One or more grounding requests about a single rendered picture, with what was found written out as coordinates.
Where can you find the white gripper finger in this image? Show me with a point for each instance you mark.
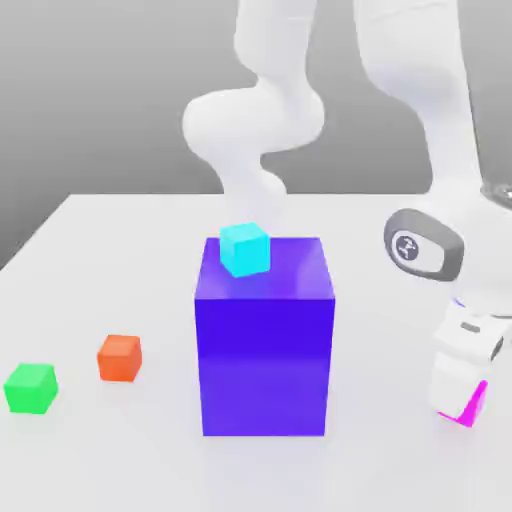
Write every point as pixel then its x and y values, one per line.
pixel 452 384

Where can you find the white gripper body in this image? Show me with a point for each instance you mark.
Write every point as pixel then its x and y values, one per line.
pixel 464 340

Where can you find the small magenta cube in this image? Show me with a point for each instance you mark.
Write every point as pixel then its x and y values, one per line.
pixel 474 408

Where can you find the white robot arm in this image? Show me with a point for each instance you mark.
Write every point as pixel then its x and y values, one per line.
pixel 412 80

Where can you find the small cyan cube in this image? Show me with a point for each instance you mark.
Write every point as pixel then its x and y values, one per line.
pixel 244 250

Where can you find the small orange cube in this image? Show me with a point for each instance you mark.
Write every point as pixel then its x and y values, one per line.
pixel 119 359

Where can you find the small green cube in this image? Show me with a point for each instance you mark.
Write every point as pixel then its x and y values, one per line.
pixel 30 388

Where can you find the large blue box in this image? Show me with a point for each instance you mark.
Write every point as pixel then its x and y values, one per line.
pixel 262 360

